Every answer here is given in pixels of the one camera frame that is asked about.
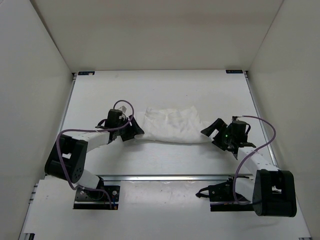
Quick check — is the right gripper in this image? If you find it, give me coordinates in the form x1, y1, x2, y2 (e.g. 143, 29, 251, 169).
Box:
200, 118, 234, 151

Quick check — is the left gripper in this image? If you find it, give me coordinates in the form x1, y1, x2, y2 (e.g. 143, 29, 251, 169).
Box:
116, 114, 144, 142

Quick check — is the white pleated skirt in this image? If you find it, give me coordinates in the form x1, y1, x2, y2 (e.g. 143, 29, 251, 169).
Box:
135, 106, 211, 145

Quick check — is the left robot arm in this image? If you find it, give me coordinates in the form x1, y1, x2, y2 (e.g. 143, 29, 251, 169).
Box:
44, 109, 145, 199

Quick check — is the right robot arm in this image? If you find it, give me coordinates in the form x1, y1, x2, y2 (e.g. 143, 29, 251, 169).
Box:
196, 116, 297, 218

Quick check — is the right corner black label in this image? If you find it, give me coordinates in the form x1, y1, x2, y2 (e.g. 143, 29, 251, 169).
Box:
225, 69, 243, 74

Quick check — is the corner black label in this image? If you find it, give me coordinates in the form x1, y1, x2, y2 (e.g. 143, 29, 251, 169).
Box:
225, 69, 243, 74
77, 71, 95, 76

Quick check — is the left corner black label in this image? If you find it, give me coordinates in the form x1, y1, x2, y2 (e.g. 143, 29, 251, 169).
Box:
77, 71, 95, 76

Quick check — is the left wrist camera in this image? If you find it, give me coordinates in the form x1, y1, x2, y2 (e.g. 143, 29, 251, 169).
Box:
118, 105, 127, 114

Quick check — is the aluminium front table rail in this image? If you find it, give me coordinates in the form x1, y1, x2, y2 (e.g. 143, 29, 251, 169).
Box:
101, 174, 230, 182

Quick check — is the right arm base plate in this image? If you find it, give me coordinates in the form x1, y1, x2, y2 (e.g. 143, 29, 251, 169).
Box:
195, 176, 261, 212

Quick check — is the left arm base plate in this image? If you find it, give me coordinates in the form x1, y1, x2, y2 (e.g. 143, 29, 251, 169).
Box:
73, 183, 121, 211

